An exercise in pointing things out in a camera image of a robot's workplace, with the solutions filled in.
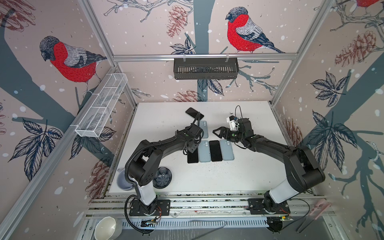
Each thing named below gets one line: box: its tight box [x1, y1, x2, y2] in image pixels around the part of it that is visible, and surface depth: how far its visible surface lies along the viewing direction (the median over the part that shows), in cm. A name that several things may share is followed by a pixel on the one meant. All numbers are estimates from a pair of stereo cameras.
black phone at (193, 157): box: [187, 147, 199, 164], surface depth 92 cm
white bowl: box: [94, 216, 123, 240], surface depth 64 cm
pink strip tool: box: [309, 199, 331, 220], surface depth 74 cm
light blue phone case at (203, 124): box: [199, 120, 209, 139], surface depth 109 cm
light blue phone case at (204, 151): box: [197, 140, 212, 163], surface depth 96 cm
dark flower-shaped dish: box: [152, 166, 173, 189], surface depth 83 cm
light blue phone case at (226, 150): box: [219, 139, 235, 161], surface depth 95 cm
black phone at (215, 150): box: [209, 140, 223, 162], surface depth 95 cm
